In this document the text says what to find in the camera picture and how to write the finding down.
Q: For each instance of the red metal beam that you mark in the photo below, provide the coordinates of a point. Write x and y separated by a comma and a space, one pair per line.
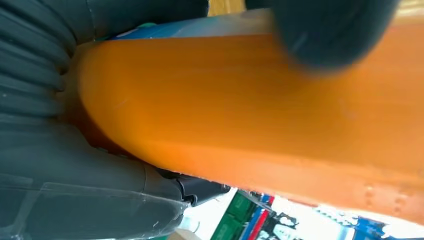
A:
260, 225

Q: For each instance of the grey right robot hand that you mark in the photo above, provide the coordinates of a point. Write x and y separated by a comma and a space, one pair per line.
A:
82, 192

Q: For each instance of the green plastic crate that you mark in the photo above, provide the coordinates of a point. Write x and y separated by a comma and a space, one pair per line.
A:
235, 215

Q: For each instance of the white rectangular desk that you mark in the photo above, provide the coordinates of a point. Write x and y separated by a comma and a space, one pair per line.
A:
205, 215

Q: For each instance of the yellow taped cardboard sheet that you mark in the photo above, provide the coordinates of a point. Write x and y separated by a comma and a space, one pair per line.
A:
225, 6

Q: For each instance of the blue metal rack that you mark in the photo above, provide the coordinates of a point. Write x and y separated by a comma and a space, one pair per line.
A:
364, 230

